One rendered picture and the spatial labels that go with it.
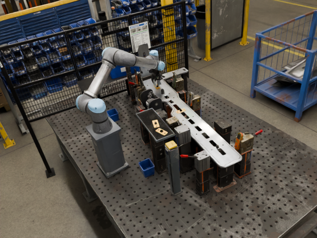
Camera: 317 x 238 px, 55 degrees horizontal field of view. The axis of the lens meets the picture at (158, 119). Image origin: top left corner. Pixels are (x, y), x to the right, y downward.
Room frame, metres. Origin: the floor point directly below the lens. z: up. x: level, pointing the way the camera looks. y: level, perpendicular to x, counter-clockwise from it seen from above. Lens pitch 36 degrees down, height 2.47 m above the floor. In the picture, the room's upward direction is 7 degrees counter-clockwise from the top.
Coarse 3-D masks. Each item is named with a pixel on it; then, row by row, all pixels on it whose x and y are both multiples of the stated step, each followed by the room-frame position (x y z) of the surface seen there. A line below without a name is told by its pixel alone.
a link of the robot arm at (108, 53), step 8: (112, 48) 2.17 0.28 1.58; (104, 56) 2.14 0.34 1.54; (112, 56) 2.10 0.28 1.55; (104, 64) 2.09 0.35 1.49; (112, 64) 2.09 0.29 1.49; (104, 72) 2.05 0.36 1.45; (96, 80) 2.01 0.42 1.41; (104, 80) 2.03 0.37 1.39; (88, 88) 2.00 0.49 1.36; (96, 88) 1.98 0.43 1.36; (80, 96) 1.96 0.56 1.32; (88, 96) 1.92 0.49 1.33; (96, 96) 1.95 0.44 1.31; (80, 104) 1.90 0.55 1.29
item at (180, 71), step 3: (177, 69) 2.80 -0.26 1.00; (180, 69) 2.79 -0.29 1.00; (186, 69) 2.78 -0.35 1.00; (168, 72) 2.76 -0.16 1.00; (171, 72) 2.76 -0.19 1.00; (177, 72) 2.74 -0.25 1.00; (180, 72) 2.73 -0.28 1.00; (183, 72) 2.72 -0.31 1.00; (186, 72) 2.73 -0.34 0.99; (162, 75) 2.72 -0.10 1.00; (165, 75) 2.71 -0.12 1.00; (168, 75) 2.70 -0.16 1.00; (171, 75) 2.70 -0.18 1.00; (177, 75) 2.70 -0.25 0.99; (165, 78) 2.65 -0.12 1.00; (168, 78) 2.66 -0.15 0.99
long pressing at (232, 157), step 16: (160, 80) 2.62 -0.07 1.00; (160, 96) 2.33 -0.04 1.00; (176, 96) 2.29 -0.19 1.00; (192, 112) 2.02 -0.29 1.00; (192, 128) 1.81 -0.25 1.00; (208, 128) 1.79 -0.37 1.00; (208, 144) 1.61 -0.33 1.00; (224, 144) 1.59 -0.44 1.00; (224, 160) 1.44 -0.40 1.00; (240, 160) 1.42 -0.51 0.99
